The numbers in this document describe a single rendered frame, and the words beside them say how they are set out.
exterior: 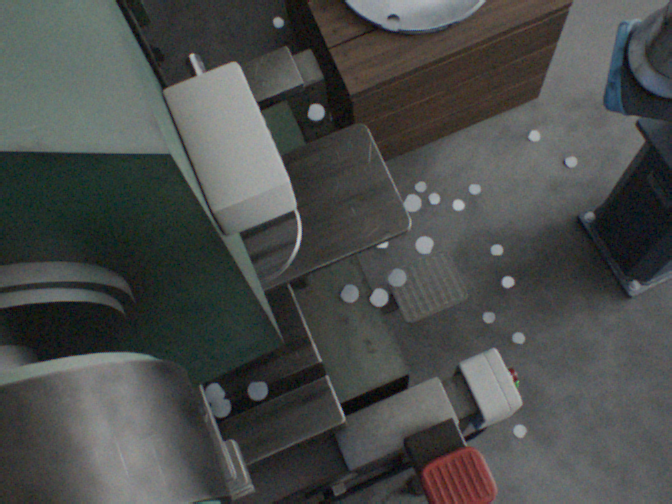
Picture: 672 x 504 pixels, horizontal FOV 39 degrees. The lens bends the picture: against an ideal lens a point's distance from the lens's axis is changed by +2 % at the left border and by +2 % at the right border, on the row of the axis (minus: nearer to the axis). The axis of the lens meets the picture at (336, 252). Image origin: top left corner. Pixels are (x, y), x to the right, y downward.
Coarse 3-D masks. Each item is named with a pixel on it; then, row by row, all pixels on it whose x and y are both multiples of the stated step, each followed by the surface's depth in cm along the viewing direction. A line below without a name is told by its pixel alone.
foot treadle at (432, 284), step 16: (432, 256) 163; (448, 256) 163; (416, 272) 162; (432, 272) 162; (448, 272) 162; (400, 288) 162; (416, 288) 162; (432, 288) 161; (448, 288) 161; (464, 288) 161; (400, 304) 161; (416, 304) 161; (432, 304) 161; (448, 304) 160; (416, 320) 160
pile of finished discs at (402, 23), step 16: (352, 0) 156; (368, 0) 156; (384, 0) 156; (400, 0) 155; (416, 0) 155; (432, 0) 155; (448, 0) 155; (464, 0) 155; (480, 0) 154; (368, 16) 155; (384, 16) 155; (400, 16) 155; (416, 16) 154; (432, 16) 154; (448, 16) 154; (464, 16) 154; (400, 32) 154; (416, 32) 154
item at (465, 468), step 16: (464, 448) 95; (432, 464) 95; (448, 464) 95; (464, 464) 95; (480, 464) 95; (432, 480) 94; (448, 480) 94; (464, 480) 94; (480, 480) 94; (432, 496) 94; (448, 496) 94; (464, 496) 94; (480, 496) 94
